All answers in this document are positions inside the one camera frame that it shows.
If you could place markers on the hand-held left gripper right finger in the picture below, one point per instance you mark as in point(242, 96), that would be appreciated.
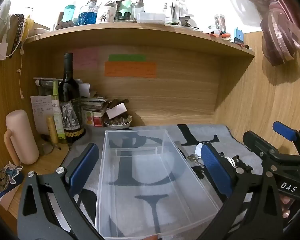
point(216, 172)

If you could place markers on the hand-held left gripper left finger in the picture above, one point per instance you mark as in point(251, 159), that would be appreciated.
point(83, 165)

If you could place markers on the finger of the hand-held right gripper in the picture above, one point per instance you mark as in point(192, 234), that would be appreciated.
point(260, 143)
point(285, 130)

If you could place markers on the bunch of silver keys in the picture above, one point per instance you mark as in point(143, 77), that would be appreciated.
point(195, 159)

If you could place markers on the clear plastic storage box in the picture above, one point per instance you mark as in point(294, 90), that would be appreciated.
point(140, 180)

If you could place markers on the person's right hand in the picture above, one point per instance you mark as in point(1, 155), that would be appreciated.
point(287, 205)

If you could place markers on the white key tag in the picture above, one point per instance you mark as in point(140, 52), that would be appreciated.
point(198, 150)

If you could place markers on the grey mat with black letters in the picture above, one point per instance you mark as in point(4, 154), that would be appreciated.
point(207, 129)

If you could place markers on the yellow tube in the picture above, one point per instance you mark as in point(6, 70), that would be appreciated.
point(51, 130)

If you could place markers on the small white bowl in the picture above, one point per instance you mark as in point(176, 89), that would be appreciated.
point(117, 124)

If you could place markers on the green spray bottle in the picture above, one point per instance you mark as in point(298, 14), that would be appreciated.
point(57, 115)

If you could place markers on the stack of books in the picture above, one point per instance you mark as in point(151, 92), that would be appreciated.
point(92, 105)

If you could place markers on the small white cardboard box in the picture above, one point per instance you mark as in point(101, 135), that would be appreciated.
point(116, 111)

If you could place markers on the white handwritten note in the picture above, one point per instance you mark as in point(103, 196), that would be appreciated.
point(41, 110)

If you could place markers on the blue cartoon sticker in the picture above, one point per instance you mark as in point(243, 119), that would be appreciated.
point(13, 172)

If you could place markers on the dark brown packet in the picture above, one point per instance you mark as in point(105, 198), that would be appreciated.
point(120, 102)

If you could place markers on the dark wine bottle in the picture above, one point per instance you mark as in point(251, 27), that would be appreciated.
point(68, 92)

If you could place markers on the pink tied curtain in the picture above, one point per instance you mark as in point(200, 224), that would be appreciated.
point(282, 30)

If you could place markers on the small blue box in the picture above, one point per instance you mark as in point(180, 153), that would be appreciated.
point(238, 35)

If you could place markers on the orange sticky note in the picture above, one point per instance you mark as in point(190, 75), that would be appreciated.
point(130, 69)

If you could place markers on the pink sticky note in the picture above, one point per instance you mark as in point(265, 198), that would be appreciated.
point(86, 58)

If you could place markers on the green sticky note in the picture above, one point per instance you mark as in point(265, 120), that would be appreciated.
point(127, 57)

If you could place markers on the small glass jar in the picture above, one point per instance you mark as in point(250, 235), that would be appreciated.
point(220, 22)

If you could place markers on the wooden shelf board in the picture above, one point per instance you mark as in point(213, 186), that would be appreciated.
point(140, 30)

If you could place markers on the glass bottle with blue filling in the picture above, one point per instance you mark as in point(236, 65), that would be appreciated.
point(88, 16)

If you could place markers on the black lace headband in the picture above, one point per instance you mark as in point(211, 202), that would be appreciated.
point(18, 30)

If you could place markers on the teal bottle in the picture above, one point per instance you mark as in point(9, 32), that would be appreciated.
point(69, 13)

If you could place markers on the white mug with picture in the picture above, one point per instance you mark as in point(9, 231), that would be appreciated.
point(107, 12)

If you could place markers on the clear glass mug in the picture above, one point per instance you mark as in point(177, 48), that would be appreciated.
point(176, 10)

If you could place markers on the white lidded container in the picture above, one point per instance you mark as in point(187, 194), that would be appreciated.
point(151, 18)

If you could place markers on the mint green bottle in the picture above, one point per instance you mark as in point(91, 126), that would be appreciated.
point(125, 5)

